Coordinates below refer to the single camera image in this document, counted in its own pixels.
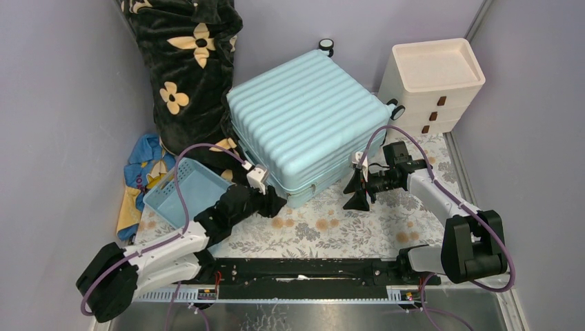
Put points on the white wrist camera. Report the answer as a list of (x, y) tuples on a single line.
[(359, 160), (256, 176)]

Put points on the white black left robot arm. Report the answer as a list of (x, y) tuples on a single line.
[(116, 276)]

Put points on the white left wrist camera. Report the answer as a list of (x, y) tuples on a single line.
[(256, 176)]

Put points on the white three-drawer storage cabinet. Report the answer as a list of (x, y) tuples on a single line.
[(435, 82)]

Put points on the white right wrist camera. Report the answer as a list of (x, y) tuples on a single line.
[(359, 160)]

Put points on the light blue perforated plastic basket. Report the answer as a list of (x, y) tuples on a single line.
[(200, 187)]

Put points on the blue yellow cloth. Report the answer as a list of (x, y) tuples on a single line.
[(148, 163)]

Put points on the black floral plush blanket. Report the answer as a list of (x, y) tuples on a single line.
[(189, 49)]

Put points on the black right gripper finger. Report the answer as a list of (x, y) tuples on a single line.
[(358, 202), (356, 183)]

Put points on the light blue ribbed suitcase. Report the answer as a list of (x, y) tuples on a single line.
[(304, 119)]

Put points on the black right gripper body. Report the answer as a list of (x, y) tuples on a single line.
[(377, 183)]

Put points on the floral patterned floor mat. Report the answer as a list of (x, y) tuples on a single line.
[(323, 229)]

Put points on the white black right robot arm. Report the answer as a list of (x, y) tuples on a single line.
[(473, 241)]

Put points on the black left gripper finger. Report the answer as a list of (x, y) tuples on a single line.
[(272, 206), (271, 195)]

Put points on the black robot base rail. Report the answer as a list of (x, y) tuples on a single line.
[(304, 281)]

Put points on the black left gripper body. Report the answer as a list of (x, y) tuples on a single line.
[(262, 201)]

